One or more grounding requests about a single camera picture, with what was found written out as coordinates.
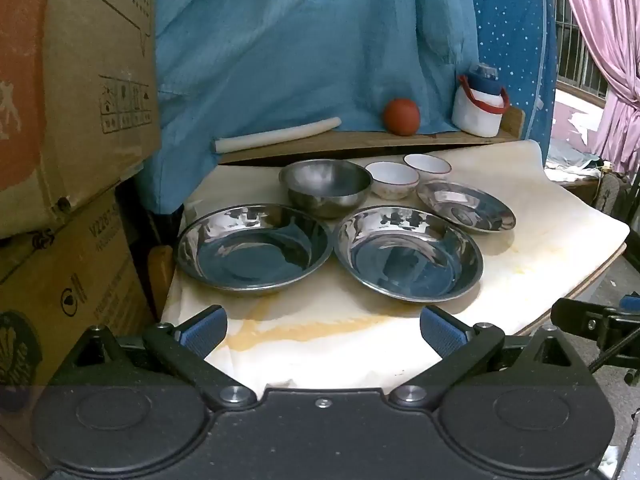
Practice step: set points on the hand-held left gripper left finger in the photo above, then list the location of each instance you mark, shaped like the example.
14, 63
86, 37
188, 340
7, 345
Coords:
206, 331

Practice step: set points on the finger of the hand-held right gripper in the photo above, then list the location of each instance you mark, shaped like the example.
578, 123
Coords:
631, 303
580, 316

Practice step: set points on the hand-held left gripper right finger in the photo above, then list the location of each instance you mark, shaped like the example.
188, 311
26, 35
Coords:
440, 332

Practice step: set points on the large steel plate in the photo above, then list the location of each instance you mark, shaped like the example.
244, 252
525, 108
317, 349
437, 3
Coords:
250, 255
407, 255

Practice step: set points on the small steel plate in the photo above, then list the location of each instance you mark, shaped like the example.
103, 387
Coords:
465, 207

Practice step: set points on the white bowl with red rim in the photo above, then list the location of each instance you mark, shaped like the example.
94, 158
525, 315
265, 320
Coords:
392, 177
427, 164

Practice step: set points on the steel bowl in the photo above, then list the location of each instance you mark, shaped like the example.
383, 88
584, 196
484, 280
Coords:
325, 185

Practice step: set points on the brown cardboard box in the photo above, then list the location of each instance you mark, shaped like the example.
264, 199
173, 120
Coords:
75, 285

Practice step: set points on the white crumpled cloth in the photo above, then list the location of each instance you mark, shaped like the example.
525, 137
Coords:
575, 170

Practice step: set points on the white paper roll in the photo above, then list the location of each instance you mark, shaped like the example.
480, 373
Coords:
275, 135

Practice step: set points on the wooden board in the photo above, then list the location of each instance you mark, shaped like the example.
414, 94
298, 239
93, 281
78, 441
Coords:
350, 142

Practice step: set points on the red ball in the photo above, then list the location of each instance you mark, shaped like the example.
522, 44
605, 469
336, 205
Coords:
401, 117

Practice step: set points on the window grille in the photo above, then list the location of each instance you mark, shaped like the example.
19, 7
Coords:
575, 45

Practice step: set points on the pink curtain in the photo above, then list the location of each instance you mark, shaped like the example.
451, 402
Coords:
615, 35

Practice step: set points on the orange printed cardboard box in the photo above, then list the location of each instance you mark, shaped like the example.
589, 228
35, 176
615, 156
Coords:
75, 85

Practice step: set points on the blue cloth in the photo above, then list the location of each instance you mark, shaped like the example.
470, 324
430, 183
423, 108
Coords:
275, 50

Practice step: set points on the dotted blue fabric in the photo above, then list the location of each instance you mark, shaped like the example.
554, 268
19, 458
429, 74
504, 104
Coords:
515, 25

